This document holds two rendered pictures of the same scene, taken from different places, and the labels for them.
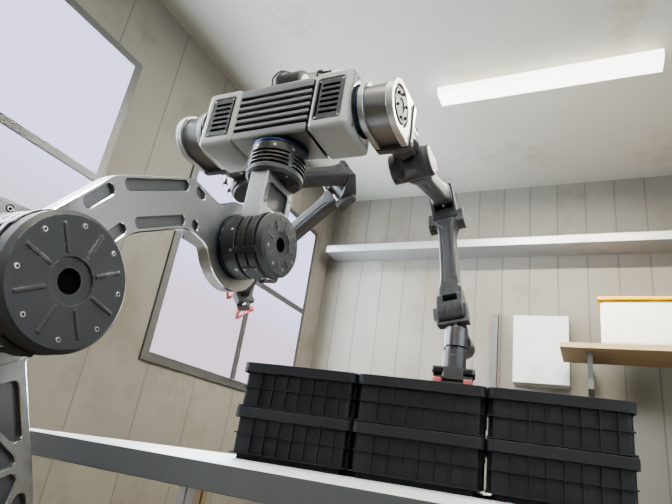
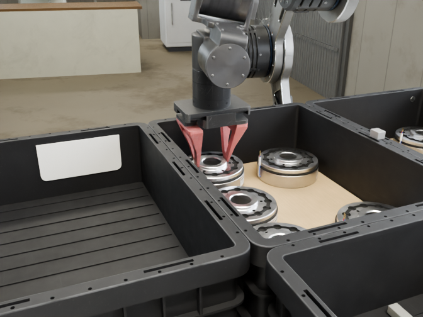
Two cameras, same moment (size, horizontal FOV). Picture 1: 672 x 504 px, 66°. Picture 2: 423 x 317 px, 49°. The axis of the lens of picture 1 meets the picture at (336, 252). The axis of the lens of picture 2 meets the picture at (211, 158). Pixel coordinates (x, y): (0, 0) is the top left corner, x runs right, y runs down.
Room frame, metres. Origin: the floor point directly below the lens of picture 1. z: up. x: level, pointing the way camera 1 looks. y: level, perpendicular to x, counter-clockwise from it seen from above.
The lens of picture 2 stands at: (1.79, -0.77, 1.17)
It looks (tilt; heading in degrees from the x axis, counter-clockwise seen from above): 23 degrees down; 139
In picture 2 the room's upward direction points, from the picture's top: straight up
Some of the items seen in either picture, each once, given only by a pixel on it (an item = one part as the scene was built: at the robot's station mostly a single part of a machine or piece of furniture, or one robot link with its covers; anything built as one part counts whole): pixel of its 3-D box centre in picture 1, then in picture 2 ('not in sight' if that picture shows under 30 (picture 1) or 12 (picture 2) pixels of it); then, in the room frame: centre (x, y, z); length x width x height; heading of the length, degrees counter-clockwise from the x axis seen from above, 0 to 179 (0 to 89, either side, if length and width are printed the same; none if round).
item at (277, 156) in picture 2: not in sight; (287, 157); (1.33, -0.20, 0.86); 0.05 x 0.05 x 0.01
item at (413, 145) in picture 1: (400, 137); not in sight; (1.04, -0.11, 1.45); 0.09 x 0.08 x 0.12; 62
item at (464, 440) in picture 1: (423, 460); not in sight; (1.41, -0.30, 0.76); 0.40 x 0.30 x 0.12; 162
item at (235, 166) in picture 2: not in sight; (211, 165); (1.28, -0.33, 0.87); 0.10 x 0.10 x 0.01
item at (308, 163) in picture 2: not in sight; (287, 160); (1.33, -0.20, 0.86); 0.10 x 0.10 x 0.01
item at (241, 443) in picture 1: (311, 444); not in sight; (1.50, -0.02, 0.76); 0.40 x 0.30 x 0.12; 162
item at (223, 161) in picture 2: not in sight; (211, 162); (1.28, -0.33, 0.88); 0.05 x 0.05 x 0.01
